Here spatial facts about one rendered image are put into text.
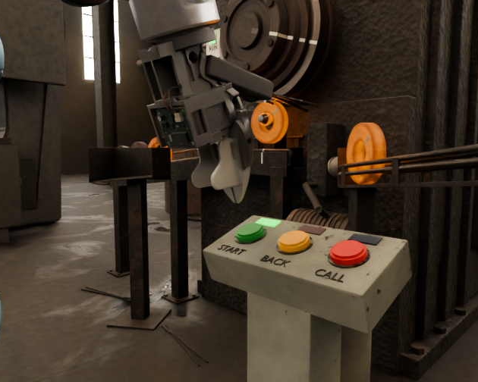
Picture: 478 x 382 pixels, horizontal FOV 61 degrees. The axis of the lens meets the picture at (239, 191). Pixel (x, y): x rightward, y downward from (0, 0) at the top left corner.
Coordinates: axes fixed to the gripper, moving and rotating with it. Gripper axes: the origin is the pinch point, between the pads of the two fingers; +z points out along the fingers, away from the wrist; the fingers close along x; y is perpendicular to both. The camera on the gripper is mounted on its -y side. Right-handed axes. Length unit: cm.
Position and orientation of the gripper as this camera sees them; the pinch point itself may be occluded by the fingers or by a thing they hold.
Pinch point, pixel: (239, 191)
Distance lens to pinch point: 53.0
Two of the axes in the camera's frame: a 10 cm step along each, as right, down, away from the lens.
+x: 7.0, 0.7, -7.1
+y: -6.7, 4.1, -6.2
